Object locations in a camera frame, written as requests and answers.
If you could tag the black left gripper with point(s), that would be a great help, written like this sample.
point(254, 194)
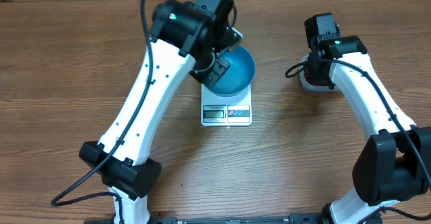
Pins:
point(219, 67)

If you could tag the white digital kitchen scale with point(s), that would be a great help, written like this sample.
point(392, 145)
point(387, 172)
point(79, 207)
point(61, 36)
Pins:
point(226, 111)

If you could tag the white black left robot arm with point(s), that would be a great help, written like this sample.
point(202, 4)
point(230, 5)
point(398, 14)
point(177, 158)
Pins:
point(185, 39)

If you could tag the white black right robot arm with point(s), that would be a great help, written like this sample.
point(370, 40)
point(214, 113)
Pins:
point(394, 165)

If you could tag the teal metal bowl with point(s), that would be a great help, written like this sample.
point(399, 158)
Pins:
point(238, 76)

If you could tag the clear container of red beans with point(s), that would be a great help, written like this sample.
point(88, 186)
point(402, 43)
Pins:
point(315, 86)

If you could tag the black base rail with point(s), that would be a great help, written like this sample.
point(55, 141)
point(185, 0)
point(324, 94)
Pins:
point(308, 218)

